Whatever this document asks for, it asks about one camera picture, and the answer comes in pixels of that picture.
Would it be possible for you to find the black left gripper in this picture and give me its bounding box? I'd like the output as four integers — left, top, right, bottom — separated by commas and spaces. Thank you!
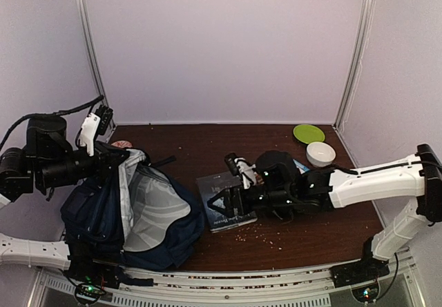
38, 139, 129, 188

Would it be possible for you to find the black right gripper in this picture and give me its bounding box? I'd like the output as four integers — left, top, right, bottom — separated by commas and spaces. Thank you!
207, 184, 294, 219

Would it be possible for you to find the navy blue backpack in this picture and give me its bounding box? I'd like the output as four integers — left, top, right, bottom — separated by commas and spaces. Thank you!
61, 148, 204, 281

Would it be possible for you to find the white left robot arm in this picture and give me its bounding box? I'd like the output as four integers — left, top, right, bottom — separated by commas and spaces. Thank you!
1, 97, 129, 282

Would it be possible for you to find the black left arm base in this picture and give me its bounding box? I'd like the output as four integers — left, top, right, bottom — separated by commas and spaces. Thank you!
62, 242, 120, 289

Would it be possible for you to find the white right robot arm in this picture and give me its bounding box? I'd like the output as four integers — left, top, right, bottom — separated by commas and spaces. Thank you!
207, 144, 441, 281

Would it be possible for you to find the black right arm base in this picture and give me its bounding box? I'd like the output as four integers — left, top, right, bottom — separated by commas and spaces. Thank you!
329, 237, 390, 288

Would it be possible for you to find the dog picture book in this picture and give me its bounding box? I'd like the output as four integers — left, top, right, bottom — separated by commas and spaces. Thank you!
293, 159, 309, 174

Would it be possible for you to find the dark Wuthering Heights book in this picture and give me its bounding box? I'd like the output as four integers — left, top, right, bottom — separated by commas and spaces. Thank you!
196, 172, 258, 233

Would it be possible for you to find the white bowl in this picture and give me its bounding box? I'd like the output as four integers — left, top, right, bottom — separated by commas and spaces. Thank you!
306, 141, 336, 168

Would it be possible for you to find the green plate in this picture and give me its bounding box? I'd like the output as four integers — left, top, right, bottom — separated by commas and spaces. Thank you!
293, 124, 325, 144

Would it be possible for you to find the orange patterned bowl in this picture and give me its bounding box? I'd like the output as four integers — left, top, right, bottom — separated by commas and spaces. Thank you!
111, 140, 133, 148

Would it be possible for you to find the aluminium front rail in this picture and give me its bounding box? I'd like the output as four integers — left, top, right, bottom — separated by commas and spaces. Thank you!
27, 248, 425, 307

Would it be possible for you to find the aluminium frame post left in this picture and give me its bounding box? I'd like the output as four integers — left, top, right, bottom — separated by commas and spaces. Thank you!
75, 0, 110, 107

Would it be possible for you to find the aluminium frame post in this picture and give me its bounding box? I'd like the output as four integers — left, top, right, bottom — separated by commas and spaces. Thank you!
75, 0, 110, 107
334, 0, 375, 132

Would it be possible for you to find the aluminium frame post right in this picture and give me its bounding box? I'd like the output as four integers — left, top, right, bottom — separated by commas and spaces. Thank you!
334, 0, 375, 132

